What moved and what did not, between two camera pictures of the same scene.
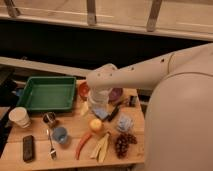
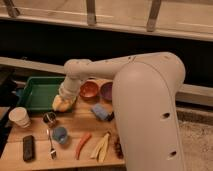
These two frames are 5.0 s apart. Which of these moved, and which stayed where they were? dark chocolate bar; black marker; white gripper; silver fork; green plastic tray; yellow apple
Moved: white gripper; yellow apple
Stayed: silver fork; dark chocolate bar; black marker; green plastic tray
